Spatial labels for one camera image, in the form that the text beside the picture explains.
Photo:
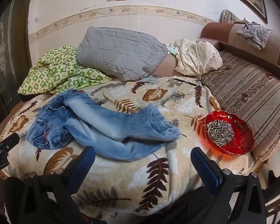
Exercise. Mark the striped brown cushion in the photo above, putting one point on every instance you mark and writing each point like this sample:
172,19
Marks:
254,93

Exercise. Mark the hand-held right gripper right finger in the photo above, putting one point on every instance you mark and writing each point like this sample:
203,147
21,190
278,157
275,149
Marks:
205,165

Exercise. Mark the cream floral cloth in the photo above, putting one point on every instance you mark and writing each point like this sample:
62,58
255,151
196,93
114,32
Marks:
198,56

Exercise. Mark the peach pillow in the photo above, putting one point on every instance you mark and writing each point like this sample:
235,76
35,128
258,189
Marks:
165,67

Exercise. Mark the brown sofa backrest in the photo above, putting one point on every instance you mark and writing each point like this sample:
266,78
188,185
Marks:
214,31

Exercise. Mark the small patterned cushion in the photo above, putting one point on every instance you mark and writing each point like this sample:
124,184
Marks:
228,16

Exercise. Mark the grey quilted pillow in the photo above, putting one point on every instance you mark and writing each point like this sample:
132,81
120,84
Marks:
119,51

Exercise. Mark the crumpled grey cloth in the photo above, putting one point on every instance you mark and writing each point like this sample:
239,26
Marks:
253,36

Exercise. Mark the small light blue cloth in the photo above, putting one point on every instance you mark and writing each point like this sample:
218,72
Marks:
171,50

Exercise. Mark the red glass bowl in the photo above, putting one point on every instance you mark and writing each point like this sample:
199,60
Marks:
240,142

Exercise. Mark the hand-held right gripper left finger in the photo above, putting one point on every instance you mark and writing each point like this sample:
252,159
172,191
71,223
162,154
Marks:
84,163

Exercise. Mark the green checked quilt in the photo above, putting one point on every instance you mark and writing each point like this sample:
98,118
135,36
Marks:
58,70

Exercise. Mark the leaf print blanket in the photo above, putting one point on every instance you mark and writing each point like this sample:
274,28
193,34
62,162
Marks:
142,186

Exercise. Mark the dark pen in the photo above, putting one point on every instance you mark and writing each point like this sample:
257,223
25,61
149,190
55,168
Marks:
186,81

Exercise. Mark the sunflower seeds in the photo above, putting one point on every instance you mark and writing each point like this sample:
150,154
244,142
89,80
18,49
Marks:
220,131

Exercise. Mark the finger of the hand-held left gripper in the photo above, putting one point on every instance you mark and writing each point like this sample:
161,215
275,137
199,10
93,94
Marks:
10,141

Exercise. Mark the blue denim pants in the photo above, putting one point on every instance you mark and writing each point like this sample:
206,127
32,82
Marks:
107,126

